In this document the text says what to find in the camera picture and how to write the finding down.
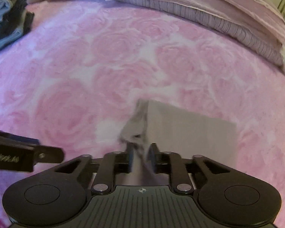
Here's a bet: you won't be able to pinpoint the mauve grey tank top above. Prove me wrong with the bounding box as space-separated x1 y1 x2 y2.
116 99 237 186

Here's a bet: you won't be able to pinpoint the pink rose blanket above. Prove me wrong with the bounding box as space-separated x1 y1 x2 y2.
0 0 285 227

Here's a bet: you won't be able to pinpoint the pale blue folded garment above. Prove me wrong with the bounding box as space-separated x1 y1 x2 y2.
0 28 23 51

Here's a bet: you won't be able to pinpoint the dark blue folded jeans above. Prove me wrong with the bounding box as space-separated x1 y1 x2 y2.
0 0 34 40

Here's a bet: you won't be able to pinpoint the lilac lower pillow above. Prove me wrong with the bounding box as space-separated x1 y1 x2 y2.
119 0 283 66

